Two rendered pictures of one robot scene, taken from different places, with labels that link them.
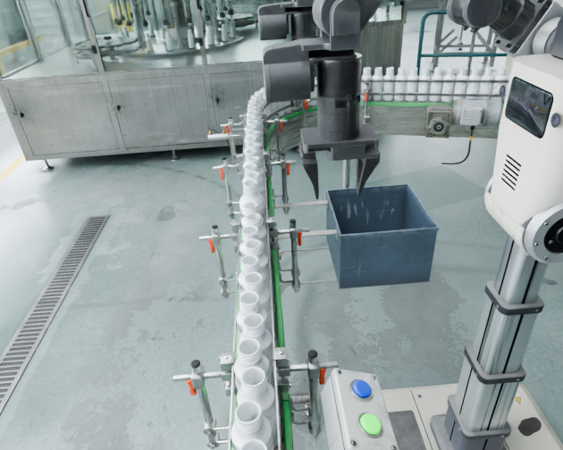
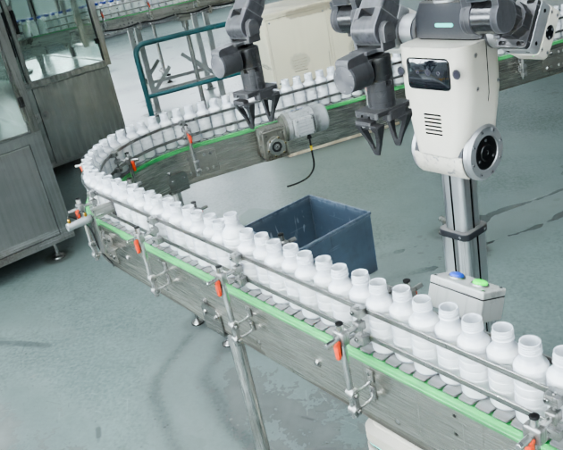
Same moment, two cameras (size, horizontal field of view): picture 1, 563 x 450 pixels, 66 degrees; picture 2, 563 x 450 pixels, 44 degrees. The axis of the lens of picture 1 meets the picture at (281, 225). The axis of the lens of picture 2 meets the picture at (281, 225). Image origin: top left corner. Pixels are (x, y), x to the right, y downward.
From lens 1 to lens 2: 1.03 m
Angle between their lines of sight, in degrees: 30
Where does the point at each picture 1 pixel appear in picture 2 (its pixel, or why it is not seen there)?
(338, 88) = (386, 73)
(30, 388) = not seen: outside the picture
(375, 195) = (285, 216)
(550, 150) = (458, 95)
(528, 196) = (456, 134)
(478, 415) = not seen: hidden behind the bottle
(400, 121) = (231, 155)
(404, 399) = not seen: hidden behind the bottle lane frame
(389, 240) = (338, 239)
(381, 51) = (92, 104)
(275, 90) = (358, 83)
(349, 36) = (390, 41)
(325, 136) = (382, 106)
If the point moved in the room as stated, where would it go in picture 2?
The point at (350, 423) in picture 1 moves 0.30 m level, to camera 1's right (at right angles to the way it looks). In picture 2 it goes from (471, 287) to (555, 230)
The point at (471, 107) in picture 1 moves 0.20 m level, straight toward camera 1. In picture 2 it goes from (300, 117) to (312, 128)
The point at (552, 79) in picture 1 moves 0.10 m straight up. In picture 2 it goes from (442, 50) to (439, 10)
